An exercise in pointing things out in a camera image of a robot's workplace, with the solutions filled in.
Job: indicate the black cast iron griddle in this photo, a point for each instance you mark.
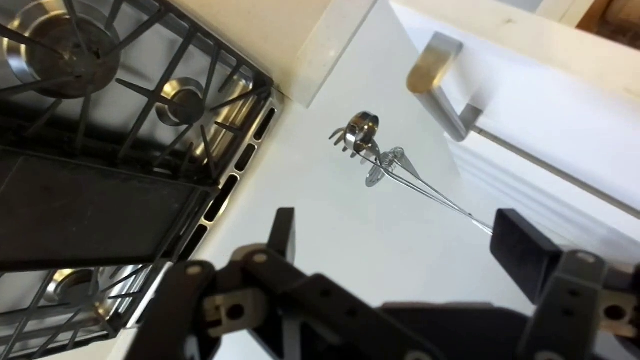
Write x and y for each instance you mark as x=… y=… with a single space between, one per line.
x=87 y=212

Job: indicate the wide white wall cabinet door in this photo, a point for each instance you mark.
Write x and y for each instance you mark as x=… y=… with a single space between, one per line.
x=546 y=107

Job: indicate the black cast iron grate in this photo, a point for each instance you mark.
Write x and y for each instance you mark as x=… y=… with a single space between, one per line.
x=41 y=333
x=132 y=87

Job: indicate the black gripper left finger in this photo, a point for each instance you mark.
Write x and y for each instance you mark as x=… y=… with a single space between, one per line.
x=201 y=312

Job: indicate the stainless steel gas range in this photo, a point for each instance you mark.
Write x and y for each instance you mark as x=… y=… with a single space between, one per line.
x=247 y=160

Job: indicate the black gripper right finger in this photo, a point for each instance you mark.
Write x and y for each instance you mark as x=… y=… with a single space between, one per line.
x=533 y=260

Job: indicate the small gas burner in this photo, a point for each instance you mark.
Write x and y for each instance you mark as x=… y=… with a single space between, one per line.
x=180 y=101

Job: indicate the large gas burner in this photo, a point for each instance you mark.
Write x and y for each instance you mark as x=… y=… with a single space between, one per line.
x=60 y=46

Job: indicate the metal whisk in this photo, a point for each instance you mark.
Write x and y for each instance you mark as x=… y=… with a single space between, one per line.
x=432 y=197

